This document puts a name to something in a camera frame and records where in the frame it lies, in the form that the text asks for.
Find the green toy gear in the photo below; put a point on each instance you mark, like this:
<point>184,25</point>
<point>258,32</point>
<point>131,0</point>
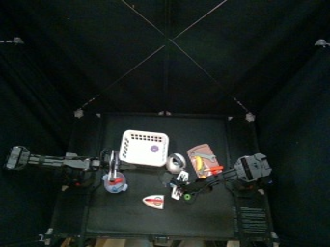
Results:
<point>188,197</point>

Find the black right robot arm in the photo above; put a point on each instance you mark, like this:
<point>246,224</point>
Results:
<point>252,167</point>

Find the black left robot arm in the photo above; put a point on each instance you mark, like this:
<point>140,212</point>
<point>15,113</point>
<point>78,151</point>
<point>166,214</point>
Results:
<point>51,160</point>

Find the white plastic basket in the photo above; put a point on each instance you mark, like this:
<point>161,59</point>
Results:
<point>145,148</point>

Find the small red toy piece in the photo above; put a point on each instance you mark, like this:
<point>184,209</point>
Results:
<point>115,181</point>

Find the silver metal bowl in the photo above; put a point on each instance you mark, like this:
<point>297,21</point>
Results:
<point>176,162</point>

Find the yellow toy banana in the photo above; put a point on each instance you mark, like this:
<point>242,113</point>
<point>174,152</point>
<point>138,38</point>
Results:
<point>201,164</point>

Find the white red shield toy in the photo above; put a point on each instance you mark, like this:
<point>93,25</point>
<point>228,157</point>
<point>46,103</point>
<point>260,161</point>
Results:
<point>154,201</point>

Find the red orange toy carrot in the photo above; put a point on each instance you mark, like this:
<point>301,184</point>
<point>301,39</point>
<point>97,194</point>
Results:
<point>213,169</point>

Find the pink cutting board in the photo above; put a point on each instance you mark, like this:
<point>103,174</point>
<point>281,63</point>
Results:
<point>205,160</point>

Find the grey toy fish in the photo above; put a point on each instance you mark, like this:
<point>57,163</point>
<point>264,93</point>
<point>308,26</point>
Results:
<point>204,155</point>

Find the purple toy gear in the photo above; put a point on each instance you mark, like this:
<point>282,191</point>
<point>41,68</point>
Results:
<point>154,148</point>

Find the white striped label sticker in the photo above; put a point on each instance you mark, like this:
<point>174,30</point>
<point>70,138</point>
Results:
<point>253,218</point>

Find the grey frame corner bracket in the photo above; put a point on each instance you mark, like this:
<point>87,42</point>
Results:
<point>79,113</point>
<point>321,42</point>
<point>15,41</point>
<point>249,116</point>

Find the grey frame centre bracket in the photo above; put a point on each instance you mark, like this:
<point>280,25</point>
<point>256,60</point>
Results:
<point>165,113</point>

